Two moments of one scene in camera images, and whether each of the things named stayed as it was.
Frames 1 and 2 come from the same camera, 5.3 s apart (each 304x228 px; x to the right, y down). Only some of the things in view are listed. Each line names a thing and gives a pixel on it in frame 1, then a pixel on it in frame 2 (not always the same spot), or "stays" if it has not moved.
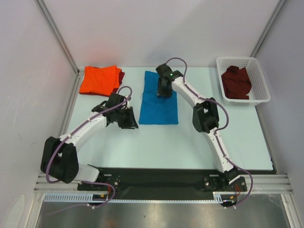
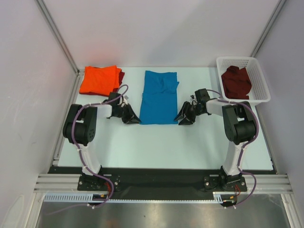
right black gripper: (164, 92) to (190, 111)
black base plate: (167, 181) stays
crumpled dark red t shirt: (236, 83) stays
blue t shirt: (154, 110) stays
